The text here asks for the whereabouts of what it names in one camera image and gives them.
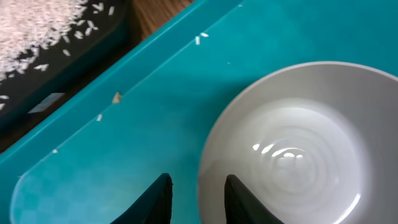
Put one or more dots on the grey bowl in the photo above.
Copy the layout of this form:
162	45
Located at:
315	143

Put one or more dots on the teal serving tray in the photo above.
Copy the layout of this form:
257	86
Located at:
152	111

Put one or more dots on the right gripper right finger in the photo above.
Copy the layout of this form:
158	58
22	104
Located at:
242	206

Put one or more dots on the pile of rice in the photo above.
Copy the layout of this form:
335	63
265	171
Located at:
43	42

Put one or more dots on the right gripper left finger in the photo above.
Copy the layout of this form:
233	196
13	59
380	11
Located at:
154	206

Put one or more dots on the black tray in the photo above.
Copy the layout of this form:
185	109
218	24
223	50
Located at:
123	37

